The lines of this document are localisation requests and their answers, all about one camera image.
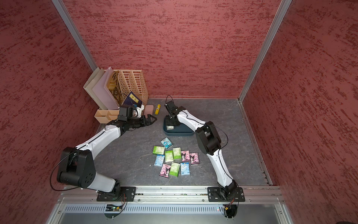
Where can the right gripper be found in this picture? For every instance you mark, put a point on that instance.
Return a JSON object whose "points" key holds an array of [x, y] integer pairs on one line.
{"points": [[169, 122]]}

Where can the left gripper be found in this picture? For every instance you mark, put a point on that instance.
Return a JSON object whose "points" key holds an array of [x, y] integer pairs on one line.
{"points": [[144, 121]]}

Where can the teal cartoon tissue pack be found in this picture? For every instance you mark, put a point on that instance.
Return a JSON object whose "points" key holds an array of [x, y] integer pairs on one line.
{"points": [[166, 143]]}

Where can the blue tissue pack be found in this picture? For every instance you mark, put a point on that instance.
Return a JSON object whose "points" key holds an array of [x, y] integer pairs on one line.
{"points": [[159, 160], [184, 168]]}

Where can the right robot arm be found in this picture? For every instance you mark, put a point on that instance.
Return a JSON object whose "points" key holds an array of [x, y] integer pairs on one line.
{"points": [[209, 142]]}

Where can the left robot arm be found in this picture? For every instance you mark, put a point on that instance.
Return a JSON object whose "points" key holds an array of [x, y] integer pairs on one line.
{"points": [[77, 167]]}

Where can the teal storage box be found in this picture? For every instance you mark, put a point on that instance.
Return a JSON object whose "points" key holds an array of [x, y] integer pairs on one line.
{"points": [[180, 131]]}

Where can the pink eraser case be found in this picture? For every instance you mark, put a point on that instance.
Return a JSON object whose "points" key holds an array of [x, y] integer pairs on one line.
{"points": [[148, 110]]}

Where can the dark blue notebook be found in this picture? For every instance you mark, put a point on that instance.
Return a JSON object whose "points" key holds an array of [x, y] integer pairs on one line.
{"points": [[132, 99]]}

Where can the pink Kuromi tissue pack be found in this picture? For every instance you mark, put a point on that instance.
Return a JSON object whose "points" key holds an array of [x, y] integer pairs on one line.
{"points": [[185, 156]]}

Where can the pink Kuromi pack right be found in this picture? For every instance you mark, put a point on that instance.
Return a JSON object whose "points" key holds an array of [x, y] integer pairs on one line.
{"points": [[194, 158]]}

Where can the beige desk file organizer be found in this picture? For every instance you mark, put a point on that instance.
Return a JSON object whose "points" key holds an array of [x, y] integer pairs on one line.
{"points": [[129, 80]]}

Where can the gold patterned book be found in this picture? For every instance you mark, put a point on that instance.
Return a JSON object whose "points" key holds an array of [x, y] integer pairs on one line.
{"points": [[114, 87]]}

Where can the green tissue pack bottom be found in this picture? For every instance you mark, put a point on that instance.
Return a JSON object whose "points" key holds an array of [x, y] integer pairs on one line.
{"points": [[174, 170]]}

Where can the pink Kuromi pack bottom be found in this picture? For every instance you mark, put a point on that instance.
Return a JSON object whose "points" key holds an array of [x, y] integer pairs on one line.
{"points": [[165, 170]]}

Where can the blue tissue pack bottom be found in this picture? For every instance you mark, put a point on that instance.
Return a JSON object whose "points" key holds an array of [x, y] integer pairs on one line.
{"points": [[184, 168]]}

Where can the pink folder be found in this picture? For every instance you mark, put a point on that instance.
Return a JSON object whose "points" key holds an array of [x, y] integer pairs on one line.
{"points": [[105, 98]]}

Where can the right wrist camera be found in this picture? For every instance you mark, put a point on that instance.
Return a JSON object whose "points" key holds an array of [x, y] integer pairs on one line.
{"points": [[170, 107]]}

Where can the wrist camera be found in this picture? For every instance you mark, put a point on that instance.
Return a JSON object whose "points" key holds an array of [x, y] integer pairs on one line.
{"points": [[131, 111], [170, 107]]}

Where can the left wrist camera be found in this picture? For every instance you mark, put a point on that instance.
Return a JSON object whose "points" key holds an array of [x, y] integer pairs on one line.
{"points": [[131, 111]]}

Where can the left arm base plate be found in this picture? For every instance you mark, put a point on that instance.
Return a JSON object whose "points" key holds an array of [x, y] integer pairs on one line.
{"points": [[119, 194]]}

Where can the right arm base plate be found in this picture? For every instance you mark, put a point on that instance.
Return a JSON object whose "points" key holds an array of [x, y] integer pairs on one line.
{"points": [[217, 194]]}

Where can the aluminium front rail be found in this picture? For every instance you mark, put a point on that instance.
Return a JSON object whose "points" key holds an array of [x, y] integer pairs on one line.
{"points": [[176, 200]]}

